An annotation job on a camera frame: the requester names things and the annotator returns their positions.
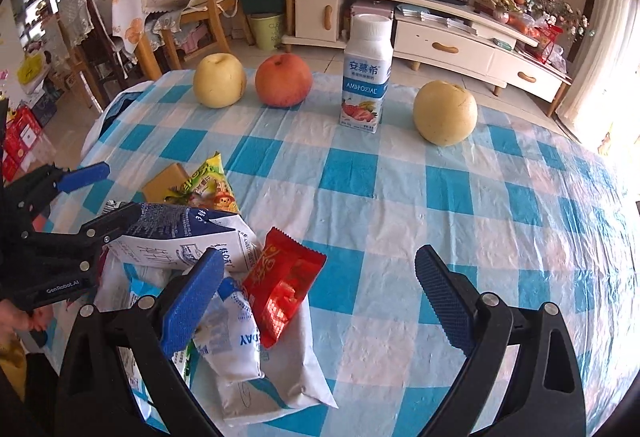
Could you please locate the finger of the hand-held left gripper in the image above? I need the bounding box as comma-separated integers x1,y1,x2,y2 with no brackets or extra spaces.
0,161,111,238
20,202,147,268

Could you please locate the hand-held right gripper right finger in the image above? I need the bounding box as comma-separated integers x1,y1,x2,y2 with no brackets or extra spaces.
415,244,587,437

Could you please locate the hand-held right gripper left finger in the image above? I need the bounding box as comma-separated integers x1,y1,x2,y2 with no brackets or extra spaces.
54,247,226,437

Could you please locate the blue and white milk carton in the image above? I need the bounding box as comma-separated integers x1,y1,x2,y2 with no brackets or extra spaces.
102,202,261,275

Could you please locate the small blue white wipes packet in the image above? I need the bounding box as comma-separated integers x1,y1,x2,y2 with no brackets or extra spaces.
192,276,266,383

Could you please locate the red snack packet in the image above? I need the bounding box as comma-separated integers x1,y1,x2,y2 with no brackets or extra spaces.
242,227,327,350

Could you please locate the green snack packet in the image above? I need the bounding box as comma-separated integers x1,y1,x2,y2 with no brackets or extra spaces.
167,152,236,212

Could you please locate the large white wipes packet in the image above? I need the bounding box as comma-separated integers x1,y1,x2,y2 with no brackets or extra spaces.
95,262,339,422

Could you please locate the person's left hand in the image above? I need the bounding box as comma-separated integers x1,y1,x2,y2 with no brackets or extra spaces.
0,301,54,334

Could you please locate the flat golden box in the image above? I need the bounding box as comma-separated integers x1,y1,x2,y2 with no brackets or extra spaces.
142,163,193,204

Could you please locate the red cardboard box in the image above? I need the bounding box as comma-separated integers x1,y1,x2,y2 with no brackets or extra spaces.
2,106,43,182

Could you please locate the blue white checked tablecloth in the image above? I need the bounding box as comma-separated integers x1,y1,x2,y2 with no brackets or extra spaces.
52,67,633,437

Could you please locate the orange flower print cloth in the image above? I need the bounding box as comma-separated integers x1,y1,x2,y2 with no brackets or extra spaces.
111,0,151,62

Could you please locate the yellow apple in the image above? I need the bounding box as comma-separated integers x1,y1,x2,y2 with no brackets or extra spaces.
193,53,247,108

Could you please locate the oval yellow pear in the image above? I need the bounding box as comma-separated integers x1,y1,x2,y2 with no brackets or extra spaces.
413,80,478,147

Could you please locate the wooden chair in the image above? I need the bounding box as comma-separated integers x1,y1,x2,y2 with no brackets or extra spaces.
134,0,253,80

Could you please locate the red apple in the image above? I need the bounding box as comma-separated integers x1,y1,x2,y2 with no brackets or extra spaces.
255,53,314,108

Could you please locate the green waste bin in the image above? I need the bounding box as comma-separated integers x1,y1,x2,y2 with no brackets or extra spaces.
248,13,286,51

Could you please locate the white yogurt bottle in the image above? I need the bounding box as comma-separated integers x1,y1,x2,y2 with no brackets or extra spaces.
339,13,393,135

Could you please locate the red gift bag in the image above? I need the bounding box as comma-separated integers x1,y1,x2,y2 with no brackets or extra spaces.
537,24,563,62

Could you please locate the pink storage box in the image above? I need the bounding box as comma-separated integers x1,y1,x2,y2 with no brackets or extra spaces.
350,1,396,38

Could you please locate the white cabinet with wooden handles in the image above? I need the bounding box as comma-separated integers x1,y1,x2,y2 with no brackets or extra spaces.
277,0,573,118

